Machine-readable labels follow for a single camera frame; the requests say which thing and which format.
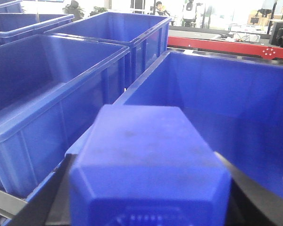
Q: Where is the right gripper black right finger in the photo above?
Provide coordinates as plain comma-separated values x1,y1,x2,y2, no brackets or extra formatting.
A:
214,152,283,226

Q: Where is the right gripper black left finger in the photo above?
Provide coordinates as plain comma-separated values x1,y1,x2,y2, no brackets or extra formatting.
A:
4,154,77,226

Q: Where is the blue plastic block part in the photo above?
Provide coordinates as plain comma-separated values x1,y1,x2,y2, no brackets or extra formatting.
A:
69,105,231,226

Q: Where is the blue bin rack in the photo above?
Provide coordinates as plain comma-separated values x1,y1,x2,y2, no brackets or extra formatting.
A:
0,35,130,198
4,50,283,226

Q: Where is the red table edge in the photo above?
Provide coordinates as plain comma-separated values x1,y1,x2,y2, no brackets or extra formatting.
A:
168,36,283,59

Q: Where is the blue bin back left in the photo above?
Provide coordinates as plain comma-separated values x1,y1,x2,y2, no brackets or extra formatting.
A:
0,13,74,45

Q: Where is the blue bin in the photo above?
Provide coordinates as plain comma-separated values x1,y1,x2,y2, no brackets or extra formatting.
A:
0,13,74,45
46,12,171,88

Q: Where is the blue bin far back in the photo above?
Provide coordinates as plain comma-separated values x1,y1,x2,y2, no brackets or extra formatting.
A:
46,12,171,88

